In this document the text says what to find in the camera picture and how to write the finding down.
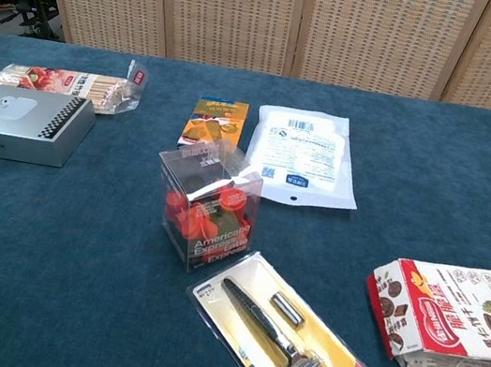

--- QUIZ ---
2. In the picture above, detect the clear box of red balls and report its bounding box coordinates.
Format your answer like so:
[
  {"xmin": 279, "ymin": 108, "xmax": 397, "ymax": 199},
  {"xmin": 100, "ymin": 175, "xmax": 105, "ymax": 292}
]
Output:
[{"xmin": 139, "ymin": 128, "xmax": 271, "ymax": 284}]

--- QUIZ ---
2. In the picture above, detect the silver earbuds box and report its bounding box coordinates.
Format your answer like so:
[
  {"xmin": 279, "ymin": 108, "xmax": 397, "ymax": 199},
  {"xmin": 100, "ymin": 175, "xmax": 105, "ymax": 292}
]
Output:
[{"xmin": 0, "ymin": 82, "xmax": 99, "ymax": 175}]

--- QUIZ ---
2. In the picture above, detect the blue table mat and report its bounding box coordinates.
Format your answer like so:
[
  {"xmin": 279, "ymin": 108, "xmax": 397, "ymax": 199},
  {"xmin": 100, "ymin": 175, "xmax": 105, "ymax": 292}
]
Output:
[{"xmin": 0, "ymin": 22, "xmax": 491, "ymax": 367}]

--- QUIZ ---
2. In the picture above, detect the orange snack box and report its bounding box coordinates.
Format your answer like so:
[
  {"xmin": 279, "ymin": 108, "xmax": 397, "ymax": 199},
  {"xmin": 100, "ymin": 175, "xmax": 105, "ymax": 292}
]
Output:
[{"xmin": 176, "ymin": 92, "xmax": 250, "ymax": 157}]

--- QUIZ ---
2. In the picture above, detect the red white cookie box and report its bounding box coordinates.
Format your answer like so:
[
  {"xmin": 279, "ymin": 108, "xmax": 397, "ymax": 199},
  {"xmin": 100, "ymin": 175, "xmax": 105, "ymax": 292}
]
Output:
[{"xmin": 352, "ymin": 248, "xmax": 491, "ymax": 367}]

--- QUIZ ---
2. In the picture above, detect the white plastic pouch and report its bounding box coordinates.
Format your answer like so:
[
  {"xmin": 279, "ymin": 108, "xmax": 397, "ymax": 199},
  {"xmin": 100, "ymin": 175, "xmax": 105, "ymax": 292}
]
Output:
[{"xmin": 238, "ymin": 100, "xmax": 373, "ymax": 218}]

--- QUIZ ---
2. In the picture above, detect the razor blister pack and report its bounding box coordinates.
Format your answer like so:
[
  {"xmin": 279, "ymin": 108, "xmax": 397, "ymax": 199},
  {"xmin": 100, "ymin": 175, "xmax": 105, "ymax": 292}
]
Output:
[{"xmin": 172, "ymin": 240, "xmax": 401, "ymax": 367}]

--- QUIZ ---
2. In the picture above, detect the wicker folding screen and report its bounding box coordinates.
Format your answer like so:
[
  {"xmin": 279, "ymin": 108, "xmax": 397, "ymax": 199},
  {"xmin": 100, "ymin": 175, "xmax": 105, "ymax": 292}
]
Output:
[{"xmin": 17, "ymin": 0, "xmax": 491, "ymax": 118}]

